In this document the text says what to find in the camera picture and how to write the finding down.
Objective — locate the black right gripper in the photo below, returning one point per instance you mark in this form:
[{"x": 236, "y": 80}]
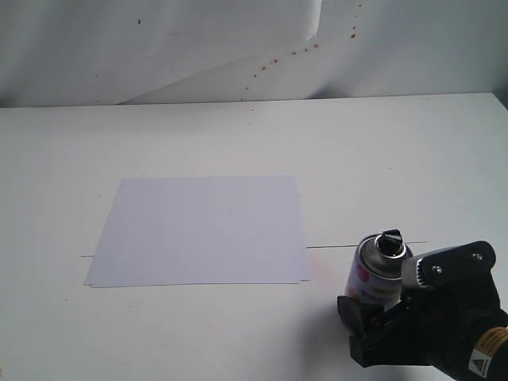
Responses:
[{"x": 460, "y": 329}]

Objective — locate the white spray paint can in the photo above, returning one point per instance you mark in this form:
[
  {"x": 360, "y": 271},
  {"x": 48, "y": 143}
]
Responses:
[{"x": 375, "y": 273}]

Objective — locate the white backdrop paper sheet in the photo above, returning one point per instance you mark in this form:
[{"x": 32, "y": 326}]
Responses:
[{"x": 74, "y": 53}]

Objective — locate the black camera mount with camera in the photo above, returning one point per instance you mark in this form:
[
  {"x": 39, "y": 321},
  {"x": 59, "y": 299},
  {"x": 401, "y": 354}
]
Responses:
[{"x": 448, "y": 266}]

